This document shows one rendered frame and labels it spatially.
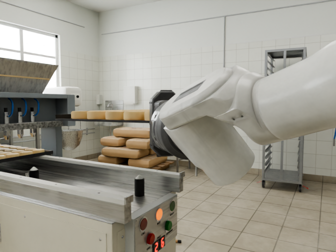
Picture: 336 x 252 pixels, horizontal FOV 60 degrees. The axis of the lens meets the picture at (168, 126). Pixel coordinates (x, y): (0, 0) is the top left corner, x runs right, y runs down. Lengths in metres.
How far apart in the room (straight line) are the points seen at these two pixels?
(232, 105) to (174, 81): 5.04
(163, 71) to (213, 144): 5.12
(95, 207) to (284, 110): 0.62
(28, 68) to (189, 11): 4.22
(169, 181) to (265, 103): 0.75
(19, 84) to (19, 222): 0.65
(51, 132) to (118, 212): 0.97
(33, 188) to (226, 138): 0.74
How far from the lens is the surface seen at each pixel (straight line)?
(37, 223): 0.98
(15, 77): 1.44
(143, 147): 4.54
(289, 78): 0.27
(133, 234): 0.80
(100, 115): 0.73
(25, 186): 1.01
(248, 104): 0.28
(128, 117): 0.66
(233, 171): 0.36
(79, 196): 0.84
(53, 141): 1.65
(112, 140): 4.91
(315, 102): 0.26
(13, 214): 1.08
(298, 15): 4.89
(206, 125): 0.33
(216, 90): 0.29
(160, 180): 1.01
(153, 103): 0.52
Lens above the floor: 1.13
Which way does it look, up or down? 4 degrees down
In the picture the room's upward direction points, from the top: straight up
